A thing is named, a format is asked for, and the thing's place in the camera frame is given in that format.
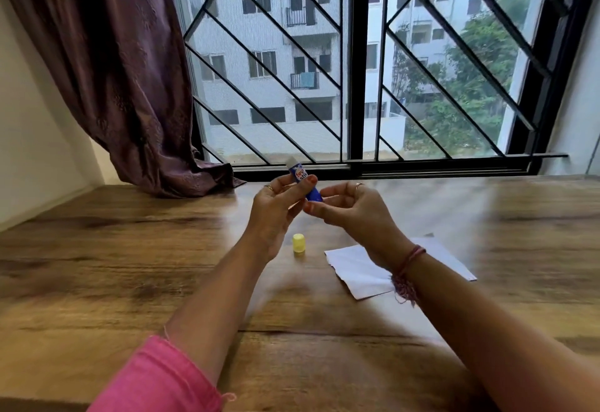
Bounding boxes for white paper piece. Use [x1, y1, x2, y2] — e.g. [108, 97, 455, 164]
[324, 243, 396, 300]
[411, 233, 478, 282]

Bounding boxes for person's right hand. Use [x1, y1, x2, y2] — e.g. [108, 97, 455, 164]
[303, 181, 416, 272]

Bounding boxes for person's right forearm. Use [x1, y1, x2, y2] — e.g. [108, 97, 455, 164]
[393, 252, 600, 412]

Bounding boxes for black metal window grille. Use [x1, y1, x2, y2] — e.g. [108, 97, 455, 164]
[171, 0, 569, 166]

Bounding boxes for blue glue stick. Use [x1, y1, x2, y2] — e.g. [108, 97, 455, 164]
[284, 156, 324, 203]

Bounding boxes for green trees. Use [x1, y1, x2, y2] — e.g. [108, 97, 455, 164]
[391, 0, 535, 155]

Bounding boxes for person's left hand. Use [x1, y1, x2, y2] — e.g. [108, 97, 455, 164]
[246, 173, 319, 263]

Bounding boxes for black window frame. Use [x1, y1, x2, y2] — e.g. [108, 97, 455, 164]
[159, 0, 600, 182]

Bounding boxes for white apartment building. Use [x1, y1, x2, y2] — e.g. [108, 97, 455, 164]
[176, 0, 547, 164]

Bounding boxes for purple curtain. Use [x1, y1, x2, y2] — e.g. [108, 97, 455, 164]
[0, 0, 247, 198]

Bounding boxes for person's left forearm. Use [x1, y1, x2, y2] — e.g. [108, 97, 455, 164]
[164, 238, 282, 387]

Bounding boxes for pink sleeve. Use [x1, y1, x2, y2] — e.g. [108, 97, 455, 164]
[86, 335, 235, 412]

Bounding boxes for pink thread bracelet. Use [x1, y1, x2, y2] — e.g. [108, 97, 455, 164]
[390, 245, 428, 307]

